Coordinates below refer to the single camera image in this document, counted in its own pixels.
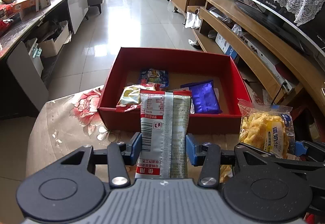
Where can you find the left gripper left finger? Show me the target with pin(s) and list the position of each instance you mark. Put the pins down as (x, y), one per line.
(120, 155)

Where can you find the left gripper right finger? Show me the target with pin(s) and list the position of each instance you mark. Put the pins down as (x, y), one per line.
(206, 155)

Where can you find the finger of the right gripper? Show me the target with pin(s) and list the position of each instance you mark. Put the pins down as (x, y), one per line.
(300, 148)

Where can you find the yellow puffed snack bag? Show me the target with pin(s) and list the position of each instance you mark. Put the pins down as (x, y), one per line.
(267, 127)

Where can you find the red silver snack packet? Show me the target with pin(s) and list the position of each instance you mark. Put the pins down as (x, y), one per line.
(164, 122)

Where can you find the blue foil snack packet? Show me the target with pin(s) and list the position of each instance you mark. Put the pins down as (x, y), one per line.
(203, 97)

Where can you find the yellow red snack bag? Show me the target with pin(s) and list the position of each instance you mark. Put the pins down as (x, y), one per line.
(131, 99)

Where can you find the floral beige tablecloth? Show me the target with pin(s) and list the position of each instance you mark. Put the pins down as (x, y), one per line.
(65, 124)

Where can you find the white set-top device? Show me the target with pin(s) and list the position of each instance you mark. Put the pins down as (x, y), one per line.
(268, 58)

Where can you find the blue cartoon snack packet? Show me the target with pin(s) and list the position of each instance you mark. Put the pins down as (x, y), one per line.
(160, 77)

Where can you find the wooden TV cabinet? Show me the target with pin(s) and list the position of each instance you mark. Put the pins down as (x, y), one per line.
(304, 70)

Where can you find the black flat television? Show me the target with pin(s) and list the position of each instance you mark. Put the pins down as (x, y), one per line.
(308, 39)

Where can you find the white cardboard box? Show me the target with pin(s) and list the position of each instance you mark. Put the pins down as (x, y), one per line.
(52, 45)

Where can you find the white storage bin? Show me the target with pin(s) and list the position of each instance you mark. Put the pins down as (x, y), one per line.
(34, 52)

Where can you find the white paper bag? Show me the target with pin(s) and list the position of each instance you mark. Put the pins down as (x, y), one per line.
(192, 21)

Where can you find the dark long side table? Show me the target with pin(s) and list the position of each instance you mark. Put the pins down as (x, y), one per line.
(23, 91)

